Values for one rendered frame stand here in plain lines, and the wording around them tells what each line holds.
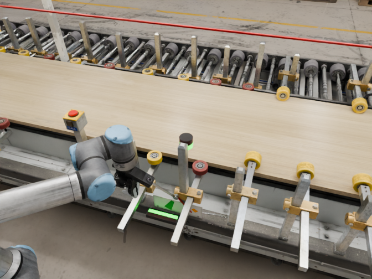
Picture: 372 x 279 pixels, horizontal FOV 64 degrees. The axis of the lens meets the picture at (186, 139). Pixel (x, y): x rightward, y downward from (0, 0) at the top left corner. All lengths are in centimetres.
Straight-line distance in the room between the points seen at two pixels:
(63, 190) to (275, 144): 114
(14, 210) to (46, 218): 171
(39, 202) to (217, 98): 135
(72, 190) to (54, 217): 170
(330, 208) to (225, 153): 60
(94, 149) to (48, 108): 109
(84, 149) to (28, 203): 24
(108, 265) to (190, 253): 58
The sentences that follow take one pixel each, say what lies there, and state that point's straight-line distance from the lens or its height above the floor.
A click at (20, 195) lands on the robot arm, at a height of 136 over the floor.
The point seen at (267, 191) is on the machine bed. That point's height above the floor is 76.
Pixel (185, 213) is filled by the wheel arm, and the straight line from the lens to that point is 139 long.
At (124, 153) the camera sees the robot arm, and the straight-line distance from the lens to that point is 108.
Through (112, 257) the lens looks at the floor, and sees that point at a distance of 232.
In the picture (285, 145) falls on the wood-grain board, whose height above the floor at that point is 90.
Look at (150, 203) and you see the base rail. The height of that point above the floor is 70.
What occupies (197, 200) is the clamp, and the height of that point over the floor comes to 85.
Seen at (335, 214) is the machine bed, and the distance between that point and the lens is 175.
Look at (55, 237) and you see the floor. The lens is 253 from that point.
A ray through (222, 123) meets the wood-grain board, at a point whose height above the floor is 90.
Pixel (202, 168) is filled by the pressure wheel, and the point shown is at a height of 91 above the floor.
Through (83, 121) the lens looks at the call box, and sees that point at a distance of 143.
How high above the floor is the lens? 203
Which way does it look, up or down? 43 degrees down
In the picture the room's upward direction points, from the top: 1 degrees counter-clockwise
